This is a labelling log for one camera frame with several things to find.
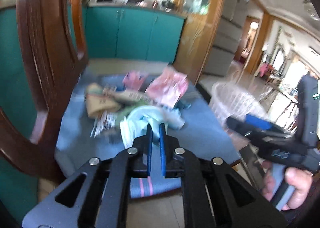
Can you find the person's right hand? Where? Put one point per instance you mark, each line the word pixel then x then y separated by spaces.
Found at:
pixel 299 179

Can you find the light blue crumpled glove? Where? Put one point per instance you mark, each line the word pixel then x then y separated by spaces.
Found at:
pixel 135 124

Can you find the large pink plastic bag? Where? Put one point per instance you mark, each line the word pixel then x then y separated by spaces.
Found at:
pixel 168 88

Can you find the teal kitchen cabinets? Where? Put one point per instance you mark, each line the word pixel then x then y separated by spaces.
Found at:
pixel 113 32

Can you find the white mesh trash basket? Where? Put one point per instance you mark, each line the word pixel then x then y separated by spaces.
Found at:
pixel 228 99

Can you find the green crumpled wrapper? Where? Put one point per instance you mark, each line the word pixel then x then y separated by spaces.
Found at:
pixel 125 112

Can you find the white printed carton box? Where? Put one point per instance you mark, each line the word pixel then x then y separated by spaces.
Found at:
pixel 127 96

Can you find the wooden glass door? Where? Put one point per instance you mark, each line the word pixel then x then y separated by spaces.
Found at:
pixel 197 38

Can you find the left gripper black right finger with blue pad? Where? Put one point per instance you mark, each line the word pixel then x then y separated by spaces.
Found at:
pixel 171 154

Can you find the brown wooden chair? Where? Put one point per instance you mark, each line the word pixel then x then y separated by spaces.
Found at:
pixel 45 67

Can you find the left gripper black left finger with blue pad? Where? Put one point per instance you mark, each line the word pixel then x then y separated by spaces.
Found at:
pixel 142 159

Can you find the beige striped paper bag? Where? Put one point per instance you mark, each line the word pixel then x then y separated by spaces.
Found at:
pixel 97 101

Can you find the pink plastic package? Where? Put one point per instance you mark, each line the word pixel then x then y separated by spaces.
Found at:
pixel 134 80

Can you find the white crumpled tissue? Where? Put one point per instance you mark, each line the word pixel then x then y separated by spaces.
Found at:
pixel 173 118

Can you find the grey refrigerator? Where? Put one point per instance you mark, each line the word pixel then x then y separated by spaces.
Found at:
pixel 228 36

